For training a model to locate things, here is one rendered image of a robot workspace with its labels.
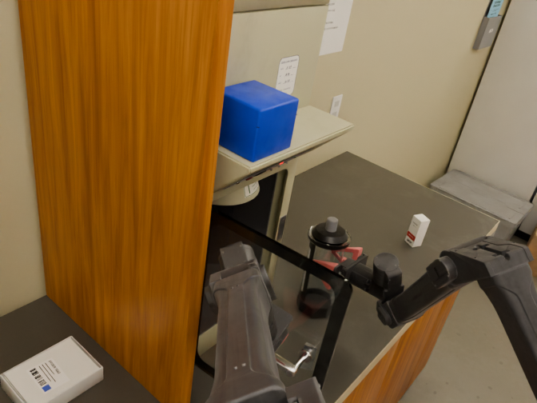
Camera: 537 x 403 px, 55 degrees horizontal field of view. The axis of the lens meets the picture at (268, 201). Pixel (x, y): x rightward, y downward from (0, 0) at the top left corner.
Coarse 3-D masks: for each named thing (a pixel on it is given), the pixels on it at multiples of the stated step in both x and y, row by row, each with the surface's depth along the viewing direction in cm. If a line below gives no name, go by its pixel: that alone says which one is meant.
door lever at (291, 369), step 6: (276, 354) 88; (300, 354) 90; (306, 354) 89; (276, 360) 87; (282, 360) 87; (300, 360) 88; (306, 360) 90; (282, 366) 87; (288, 366) 86; (294, 366) 86; (288, 372) 86; (294, 372) 86
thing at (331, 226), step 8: (320, 224) 130; (328, 224) 127; (336, 224) 127; (312, 232) 128; (320, 232) 127; (328, 232) 127; (336, 232) 128; (344, 232) 128; (320, 240) 126; (328, 240) 125; (336, 240) 125; (344, 240) 127
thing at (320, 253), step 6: (312, 228) 131; (312, 234) 128; (348, 234) 130; (318, 240) 126; (348, 240) 128; (318, 246) 126; (336, 246) 125; (318, 252) 127; (324, 252) 126; (330, 252) 126; (336, 252) 127; (342, 252) 128; (318, 258) 128; (324, 258) 127; (330, 258) 127; (336, 258) 128; (342, 258) 130
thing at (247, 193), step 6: (246, 186) 107; (252, 186) 109; (258, 186) 113; (234, 192) 106; (240, 192) 106; (246, 192) 108; (252, 192) 109; (258, 192) 112; (222, 198) 105; (228, 198) 106; (234, 198) 106; (240, 198) 107; (246, 198) 108; (252, 198) 109; (216, 204) 105; (222, 204) 105; (228, 204) 106; (234, 204) 106
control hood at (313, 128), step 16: (304, 112) 104; (320, 112) 105; (304, 128) 97; (320, 128) 98; (336, 128) 99; (352, 128) 102; (304, 144) 90; (320, 144) 100; (224, 160) 83; (240, 160) 81; (272, 160) 84; (224, 176) 84; (240, 176) 82
